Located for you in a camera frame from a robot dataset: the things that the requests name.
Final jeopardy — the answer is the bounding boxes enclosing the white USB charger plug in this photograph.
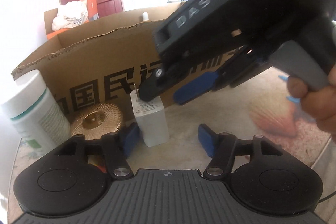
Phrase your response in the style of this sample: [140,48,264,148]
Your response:
[130,84,170,147]

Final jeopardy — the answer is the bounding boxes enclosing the green dropper bottle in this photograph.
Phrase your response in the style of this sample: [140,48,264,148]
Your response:
[142,12,149,22]

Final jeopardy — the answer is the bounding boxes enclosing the person's right hand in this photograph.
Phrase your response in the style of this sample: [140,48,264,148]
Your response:
[287,66,336,142]

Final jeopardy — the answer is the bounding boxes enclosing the gold lid dark jar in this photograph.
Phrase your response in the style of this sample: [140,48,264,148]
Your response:
[71,103,124,139]

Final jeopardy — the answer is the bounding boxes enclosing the white pill bottle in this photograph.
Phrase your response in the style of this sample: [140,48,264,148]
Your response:
[2,69,71,156]

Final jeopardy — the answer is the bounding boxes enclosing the large brown cardboard box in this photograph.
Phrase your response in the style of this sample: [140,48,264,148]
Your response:
[12,3,179,121]

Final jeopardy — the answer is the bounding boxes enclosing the beige clothes in box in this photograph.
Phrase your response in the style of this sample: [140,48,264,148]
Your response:
[52,0,88,31]

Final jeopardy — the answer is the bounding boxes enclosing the orange Philips box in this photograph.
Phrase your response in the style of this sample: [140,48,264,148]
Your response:
[44,0,99,40]

